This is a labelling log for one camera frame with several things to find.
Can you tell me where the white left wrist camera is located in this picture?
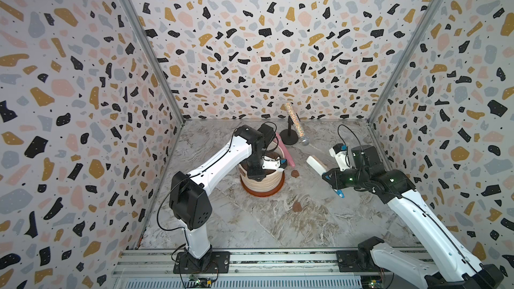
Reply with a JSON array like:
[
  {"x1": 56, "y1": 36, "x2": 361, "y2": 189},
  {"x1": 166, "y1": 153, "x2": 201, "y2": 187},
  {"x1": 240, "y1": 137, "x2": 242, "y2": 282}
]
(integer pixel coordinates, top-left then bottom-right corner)
[{"x1": 262, "y1": 157, "x2": 288, "y2": 171}]

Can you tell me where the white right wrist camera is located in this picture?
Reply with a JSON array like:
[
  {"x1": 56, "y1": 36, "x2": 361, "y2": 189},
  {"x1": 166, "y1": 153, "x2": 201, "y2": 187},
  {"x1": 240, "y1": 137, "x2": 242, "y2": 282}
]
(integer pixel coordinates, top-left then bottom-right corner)
[{"x1": 329, "y1": 143, "x2": 352, "y2": 171}]

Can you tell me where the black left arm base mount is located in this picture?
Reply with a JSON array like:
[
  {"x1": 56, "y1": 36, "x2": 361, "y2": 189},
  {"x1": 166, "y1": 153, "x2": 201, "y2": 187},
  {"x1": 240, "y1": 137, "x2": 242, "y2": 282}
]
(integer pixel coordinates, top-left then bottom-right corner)
[{"x1": 173, "y1": 251, "x2": 231, "y2": 275}]

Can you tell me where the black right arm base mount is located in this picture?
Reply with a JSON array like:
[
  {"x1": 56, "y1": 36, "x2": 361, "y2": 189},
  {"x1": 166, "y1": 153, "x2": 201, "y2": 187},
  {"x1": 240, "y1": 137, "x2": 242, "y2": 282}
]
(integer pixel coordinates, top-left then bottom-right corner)
[{"x1": 335, "y1": 249, "x2": 380, "y2": 272}]

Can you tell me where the white scrub brush blue handle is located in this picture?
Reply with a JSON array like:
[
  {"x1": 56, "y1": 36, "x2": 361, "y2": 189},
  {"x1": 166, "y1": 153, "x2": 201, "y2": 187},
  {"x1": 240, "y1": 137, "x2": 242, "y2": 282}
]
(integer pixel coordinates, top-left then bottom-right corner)
[{"x1": 307, "y1": 156, "x2": 345, "y2": 199}]

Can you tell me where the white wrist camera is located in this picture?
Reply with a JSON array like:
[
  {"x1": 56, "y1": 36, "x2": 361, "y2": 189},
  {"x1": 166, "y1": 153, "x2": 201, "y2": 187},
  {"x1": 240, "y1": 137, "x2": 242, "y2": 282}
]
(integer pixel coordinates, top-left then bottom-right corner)
[
  {"x1": 262, "y1": 157, "x2": 288, "y2": 171},
  {"x1": 329, "y1": 143, "x2": 352, "y2": 171}
]

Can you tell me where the black microphone stand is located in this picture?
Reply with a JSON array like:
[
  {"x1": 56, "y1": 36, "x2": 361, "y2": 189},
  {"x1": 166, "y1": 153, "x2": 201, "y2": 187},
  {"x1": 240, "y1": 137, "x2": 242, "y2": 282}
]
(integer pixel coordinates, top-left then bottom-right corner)
[{"x1": 280, "y1": 116, "x2": 299, "y2": 145}]

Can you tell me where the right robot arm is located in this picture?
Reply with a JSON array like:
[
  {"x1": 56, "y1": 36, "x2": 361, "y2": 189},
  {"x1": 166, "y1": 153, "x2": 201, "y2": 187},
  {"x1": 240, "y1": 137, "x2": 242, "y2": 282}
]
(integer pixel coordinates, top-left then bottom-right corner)
[{"x1": 317, "y1": 143, "x2": 504, "y2": 288}]

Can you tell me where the cream ceramic pot with mud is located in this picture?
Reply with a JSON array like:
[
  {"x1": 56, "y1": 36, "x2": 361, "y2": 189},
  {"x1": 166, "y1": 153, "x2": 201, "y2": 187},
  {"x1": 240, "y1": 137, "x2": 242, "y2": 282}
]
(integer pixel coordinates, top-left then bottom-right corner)
[{"x1": 238, "y1": 162, "x2": 284, "y2": 191}]

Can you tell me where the terracotta saucer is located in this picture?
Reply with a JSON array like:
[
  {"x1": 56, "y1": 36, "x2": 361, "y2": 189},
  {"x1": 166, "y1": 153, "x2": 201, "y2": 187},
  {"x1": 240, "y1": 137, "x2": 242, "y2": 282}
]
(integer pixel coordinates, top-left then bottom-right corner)
[{"x1": 240, "y1": 173, "x2": 285, "y2": 197}]

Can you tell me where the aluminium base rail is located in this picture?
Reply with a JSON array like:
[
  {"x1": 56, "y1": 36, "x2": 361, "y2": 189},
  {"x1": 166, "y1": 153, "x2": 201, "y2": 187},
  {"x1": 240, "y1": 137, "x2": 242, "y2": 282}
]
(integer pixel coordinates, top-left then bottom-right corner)
[{"x1": 113, "y1": 248, "x2": 432, "y2": 288}]

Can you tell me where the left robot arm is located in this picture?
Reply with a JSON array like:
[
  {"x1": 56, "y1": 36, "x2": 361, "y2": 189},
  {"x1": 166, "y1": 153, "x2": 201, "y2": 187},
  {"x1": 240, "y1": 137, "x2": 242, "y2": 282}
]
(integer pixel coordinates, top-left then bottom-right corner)
[{"x1": 169, "y1": 123, "x2": 287, "y2": 262}]

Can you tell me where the glitter silver microphone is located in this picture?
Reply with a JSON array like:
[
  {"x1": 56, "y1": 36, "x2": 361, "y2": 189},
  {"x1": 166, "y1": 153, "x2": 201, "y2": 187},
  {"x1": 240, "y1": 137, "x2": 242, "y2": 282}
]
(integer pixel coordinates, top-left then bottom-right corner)
[{"x1": 285, "y1": 102, "x2": 310, "y2": 146}]

